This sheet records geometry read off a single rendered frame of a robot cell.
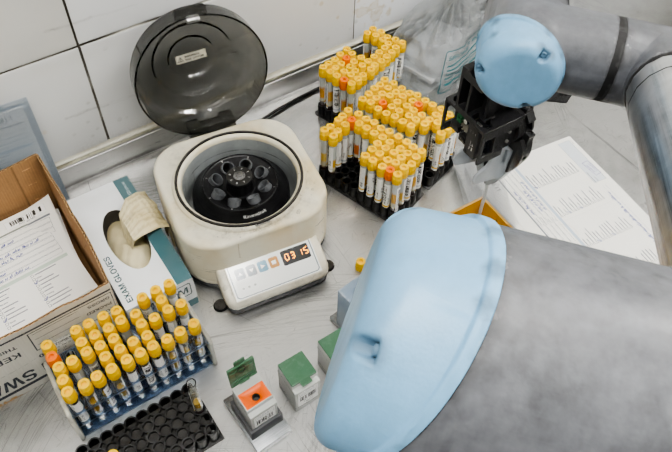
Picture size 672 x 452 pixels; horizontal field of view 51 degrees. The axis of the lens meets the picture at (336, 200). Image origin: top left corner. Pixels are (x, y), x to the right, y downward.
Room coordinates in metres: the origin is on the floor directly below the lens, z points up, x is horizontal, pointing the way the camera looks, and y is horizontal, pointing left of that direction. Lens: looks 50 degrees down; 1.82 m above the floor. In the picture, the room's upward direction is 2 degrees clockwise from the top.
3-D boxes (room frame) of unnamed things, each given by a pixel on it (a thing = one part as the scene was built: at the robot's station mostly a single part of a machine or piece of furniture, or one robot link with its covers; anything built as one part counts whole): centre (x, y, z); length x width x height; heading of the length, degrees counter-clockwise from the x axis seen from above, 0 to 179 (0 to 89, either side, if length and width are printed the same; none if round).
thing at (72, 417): (0.45, 0.28, 0.91); 0.20 x 0.10 x 0.07; 125
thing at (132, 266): (0.64, 0.31, 0.92); 0.24 x 0.12 x 0.10; 35
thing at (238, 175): (0.73, 0.15, 0.97); 0.15 x 0.15 x 0.07
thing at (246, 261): (0.71, 0.14, 0.94); 0.30 x 0.24 x 0.12; 26
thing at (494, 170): (0.60, -0.19, 1.16); 0.06 x 0.03 x 0.09; 123
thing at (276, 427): (0.39, 0.10, 0.89); 0.09 x 0.05 x 0.04; 38
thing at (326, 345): (0.47, -0.01, 0.91); 0.05 x 0.04 x 0.07; 35
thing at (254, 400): (0.39, 0.10, 0.92); 0.05 x 0.04 x 0.06; 37
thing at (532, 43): (0.51, -0.18, 1.43); 0.11 x 0.11 x 0.08; 76
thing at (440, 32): (1.15, -0.19, 0.97); 0.26 x 0.17 x 0.19; 141
